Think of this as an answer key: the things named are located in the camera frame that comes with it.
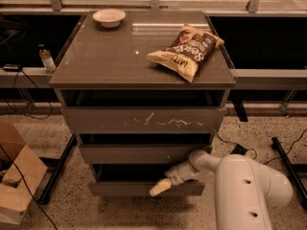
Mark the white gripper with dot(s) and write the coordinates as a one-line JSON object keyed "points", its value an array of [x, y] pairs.
{"points": [[177, 175]]}

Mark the grey bottom drawer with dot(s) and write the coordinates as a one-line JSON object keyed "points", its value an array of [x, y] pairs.
{"points": [[125, 179]]}

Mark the grey drawer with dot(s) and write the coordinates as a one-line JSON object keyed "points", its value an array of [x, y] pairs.
{"points": [[125, 179], [144, 154], [128, 120]]}

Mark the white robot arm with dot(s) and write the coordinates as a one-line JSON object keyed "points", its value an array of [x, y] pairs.
{"points": [[245, 189]]}

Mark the grey middle drawer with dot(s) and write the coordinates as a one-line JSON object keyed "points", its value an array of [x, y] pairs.
{"points": [[144, 154]]}

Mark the grey drawer cabinet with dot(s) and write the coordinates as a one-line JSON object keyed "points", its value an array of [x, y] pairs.
{"points": [[108, 68]]}

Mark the grey top drawer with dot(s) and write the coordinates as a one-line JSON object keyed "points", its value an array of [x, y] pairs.
{"points": [[128, 120]]}

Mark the black power adapter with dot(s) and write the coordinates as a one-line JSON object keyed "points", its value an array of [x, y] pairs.
{"points": [[239, 150]]}

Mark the black left stand leg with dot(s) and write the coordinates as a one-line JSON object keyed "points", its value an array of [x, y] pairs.
{"points": [[55, 166]]}

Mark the black stand leg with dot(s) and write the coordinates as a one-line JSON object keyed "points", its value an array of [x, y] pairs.
{"points": [[55, 166], [294, 170]]}

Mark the black right stand leg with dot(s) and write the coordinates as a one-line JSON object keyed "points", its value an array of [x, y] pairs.
{"points": [[294, 170]]}

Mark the yellow brown chip bag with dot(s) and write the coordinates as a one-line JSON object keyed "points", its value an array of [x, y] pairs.
{"points": [[188, 52]]}

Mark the cardboard box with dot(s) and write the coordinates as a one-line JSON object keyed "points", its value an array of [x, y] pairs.
{"points": [[23, 173]]}

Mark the white ceramic bowl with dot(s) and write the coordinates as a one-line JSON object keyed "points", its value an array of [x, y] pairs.
{"points": [[109, 18]]}

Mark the small glass bottle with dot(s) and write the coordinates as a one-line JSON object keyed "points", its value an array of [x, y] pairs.
{"points": [[47, 59]]}

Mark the small black device on ledge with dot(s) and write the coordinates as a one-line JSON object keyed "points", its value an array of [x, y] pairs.
{"points": [[12, 68]]}

